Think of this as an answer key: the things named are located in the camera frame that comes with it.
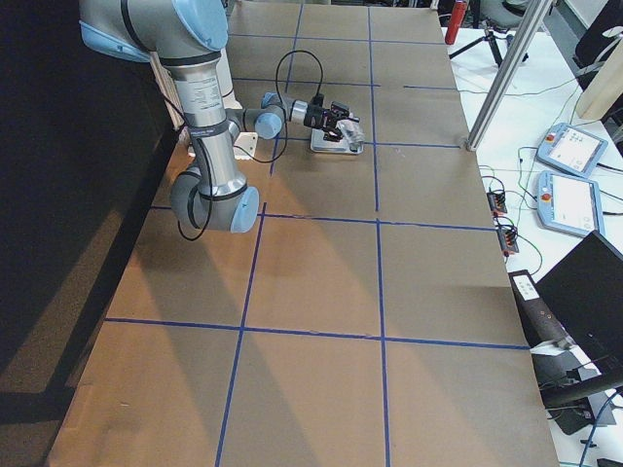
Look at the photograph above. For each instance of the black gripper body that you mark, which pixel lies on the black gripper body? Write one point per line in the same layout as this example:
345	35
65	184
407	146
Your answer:
316	117

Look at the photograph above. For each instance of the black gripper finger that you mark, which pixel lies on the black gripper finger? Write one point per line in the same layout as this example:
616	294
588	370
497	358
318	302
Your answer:
332	134
341	112

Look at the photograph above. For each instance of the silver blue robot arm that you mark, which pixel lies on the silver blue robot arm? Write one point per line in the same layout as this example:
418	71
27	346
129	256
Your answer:
189	38

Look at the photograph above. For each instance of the white digital kitchen scale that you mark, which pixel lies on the white digital kitchen scale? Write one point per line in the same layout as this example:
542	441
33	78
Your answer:
318	145

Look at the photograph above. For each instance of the red cylinder bottle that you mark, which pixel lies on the red cylinder bottle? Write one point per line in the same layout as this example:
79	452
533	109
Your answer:
455	22

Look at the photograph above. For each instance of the black tripod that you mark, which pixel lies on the black tripod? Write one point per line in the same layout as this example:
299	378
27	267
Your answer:
491	38

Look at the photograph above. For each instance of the black orange connector box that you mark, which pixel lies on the black orange connector box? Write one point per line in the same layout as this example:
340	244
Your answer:
507	235
496	196

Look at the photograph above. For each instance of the far blue teach pendant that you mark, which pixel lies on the far blue teach pendant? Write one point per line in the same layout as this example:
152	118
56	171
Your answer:
571	149

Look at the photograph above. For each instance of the blue teach pendant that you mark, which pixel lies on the blue teach pendant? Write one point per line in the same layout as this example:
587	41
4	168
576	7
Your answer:
571	149
569	204

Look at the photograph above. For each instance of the near blue teach pendant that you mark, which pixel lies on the near blue teach pendant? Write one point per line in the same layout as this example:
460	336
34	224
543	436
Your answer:
569	204

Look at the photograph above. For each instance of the black device with label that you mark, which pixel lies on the black device with label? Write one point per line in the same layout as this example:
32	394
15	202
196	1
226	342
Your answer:
539	322

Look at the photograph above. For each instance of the aluminium frame post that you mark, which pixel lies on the aluminium frame post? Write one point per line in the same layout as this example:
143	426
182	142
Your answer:
533	18

